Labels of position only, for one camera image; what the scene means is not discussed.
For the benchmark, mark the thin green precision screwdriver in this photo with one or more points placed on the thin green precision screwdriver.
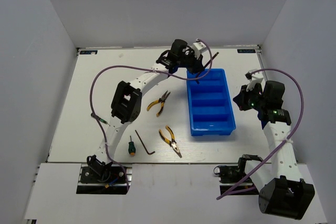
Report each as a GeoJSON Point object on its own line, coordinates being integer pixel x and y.
{"type": "Point", "coordinates": [99, 119]}

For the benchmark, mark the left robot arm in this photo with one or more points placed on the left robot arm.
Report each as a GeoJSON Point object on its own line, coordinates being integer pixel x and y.
{"type": "Point", "coordinates": [126, 103]}

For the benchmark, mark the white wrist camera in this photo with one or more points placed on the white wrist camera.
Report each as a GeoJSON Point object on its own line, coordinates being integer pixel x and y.
{"type": "Point", "coordinates": [254, 77]}
{"type": "Point", "coordinates": [199, 48]}

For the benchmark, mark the yellow black pliers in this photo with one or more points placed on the yellow black pliers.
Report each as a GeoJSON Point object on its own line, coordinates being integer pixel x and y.
{"type": "Point", "coordinates": [160, 101]}
{"type": "Point", "coordinates": [170, 141]}

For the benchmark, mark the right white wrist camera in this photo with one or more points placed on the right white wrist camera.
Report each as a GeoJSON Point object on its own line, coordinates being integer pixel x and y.
{"type": "Point", "coordinates": [254, 77]}

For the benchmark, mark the blue table label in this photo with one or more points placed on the blue table label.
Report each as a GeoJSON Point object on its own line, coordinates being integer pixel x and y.
{"type": "Point", "coordinates": [88, 52]}
{"type": "Point", "coordinates": [246, 51]}

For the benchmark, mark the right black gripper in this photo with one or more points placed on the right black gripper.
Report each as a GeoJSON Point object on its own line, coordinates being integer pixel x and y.
{"type": "Point", "coordinates": [240, 99]}

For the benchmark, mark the upper yellow black pliers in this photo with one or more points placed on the upper yellow black pliers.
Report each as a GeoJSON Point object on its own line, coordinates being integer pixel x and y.
{"type": "Point", "coordinates": [160, 101]}

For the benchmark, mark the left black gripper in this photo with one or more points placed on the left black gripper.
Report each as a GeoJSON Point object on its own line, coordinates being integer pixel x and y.
{"type": "Point", "coordinates": [198, 65]}

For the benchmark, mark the right blue table label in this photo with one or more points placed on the right blue table label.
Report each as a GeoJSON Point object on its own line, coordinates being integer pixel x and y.
{"type": "Point", "coordinates": [246, 51]}

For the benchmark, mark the lower yellow black pliers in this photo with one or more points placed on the lower yellow black pliers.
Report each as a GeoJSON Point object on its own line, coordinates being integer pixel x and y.
{"type": "Point", "coordinates": [170, 141]}

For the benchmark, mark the green orange stubby screwdriver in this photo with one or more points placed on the green orange stubby screwdriver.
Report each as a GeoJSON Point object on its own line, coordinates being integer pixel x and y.
{"type": "Point", "coordinates": [131, 147]}

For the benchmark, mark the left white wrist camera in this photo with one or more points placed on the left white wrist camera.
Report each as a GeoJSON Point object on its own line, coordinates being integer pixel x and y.
{"type": "Point", "coordinates": [199, 48]}

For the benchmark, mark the blue divided plastic bin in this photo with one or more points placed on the blue divided plastic bin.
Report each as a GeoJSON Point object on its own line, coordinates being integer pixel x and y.
{"type": "Point", "coordinates": [209, 104]}

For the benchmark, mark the left blue table label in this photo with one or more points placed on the left blue table label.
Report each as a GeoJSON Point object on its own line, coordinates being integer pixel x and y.
{"type": "Point", "coordinates": [88, 52]}

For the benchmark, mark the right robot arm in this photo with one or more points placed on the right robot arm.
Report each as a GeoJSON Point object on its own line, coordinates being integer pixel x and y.
{"type": "Point", "coordinates": [282, 189]}

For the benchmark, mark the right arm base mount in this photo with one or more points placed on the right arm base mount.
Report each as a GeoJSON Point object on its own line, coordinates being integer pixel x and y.
{"type": "Point", "coordinates": [229, 176]}

